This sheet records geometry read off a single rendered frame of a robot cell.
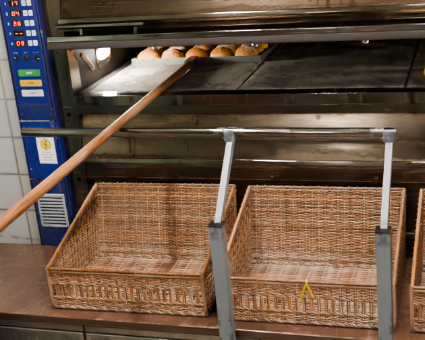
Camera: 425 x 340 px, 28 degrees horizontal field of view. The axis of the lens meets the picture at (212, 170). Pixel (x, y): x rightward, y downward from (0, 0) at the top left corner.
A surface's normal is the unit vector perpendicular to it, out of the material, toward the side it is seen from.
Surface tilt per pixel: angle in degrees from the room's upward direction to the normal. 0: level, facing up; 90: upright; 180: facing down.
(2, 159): 90
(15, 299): 0
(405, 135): 70
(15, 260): 0
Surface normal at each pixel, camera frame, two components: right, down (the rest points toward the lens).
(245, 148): -0.30, 0.01
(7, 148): -0.29, 0.36
